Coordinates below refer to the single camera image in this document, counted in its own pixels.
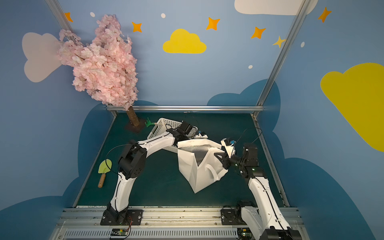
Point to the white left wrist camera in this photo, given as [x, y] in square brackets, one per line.
[201, 135]

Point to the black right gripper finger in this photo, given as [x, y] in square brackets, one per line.
[222, 156]
[220, 163]

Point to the green circuit board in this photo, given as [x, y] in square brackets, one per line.
[119, 233]
[244, 234]

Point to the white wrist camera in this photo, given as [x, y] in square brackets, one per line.
[229, 146]
[201, 135]

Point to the right green circuit board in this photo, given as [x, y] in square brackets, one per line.
[244, 234]

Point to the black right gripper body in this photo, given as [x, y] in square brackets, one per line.
[225, 159]

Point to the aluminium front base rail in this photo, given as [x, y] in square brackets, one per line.
[158, 223]

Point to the aluminium left corner post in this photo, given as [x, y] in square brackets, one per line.
[59, 14]

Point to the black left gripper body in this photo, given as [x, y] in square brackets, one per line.
[186, 133]

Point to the aluminium right table rail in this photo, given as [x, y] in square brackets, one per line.
[270, 162]

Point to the small green plant toy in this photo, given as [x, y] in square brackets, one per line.
[149, 123]

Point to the pink artificial blossom tree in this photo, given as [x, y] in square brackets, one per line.
[105, 68]

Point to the white perforated plastic basket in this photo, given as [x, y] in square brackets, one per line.
[164, 124]

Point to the green toy shovel wooden handle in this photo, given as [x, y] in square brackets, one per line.
[104, 167]

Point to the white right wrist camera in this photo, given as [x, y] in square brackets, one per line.
[229, 146]

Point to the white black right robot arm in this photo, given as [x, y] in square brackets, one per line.
[265, 220]

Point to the white insulated delivery bag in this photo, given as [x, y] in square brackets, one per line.
[198, 164]

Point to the left green circuit board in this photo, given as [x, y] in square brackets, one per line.
[119, 233]

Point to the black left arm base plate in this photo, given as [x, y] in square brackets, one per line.
[124, 218]

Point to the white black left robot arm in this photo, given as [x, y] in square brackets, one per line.
[132, 163]

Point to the aluminium table rail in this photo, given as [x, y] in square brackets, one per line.
[270, 162]
[208, 109]

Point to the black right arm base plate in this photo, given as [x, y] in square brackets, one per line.
[231, 216]

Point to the aluminium back table rail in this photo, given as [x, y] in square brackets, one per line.
[208, 109]

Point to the aluminium right corner post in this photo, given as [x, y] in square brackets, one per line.
[291, 36]

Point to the aluminium corner post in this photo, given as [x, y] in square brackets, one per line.
[59, 14]
[291, 36]

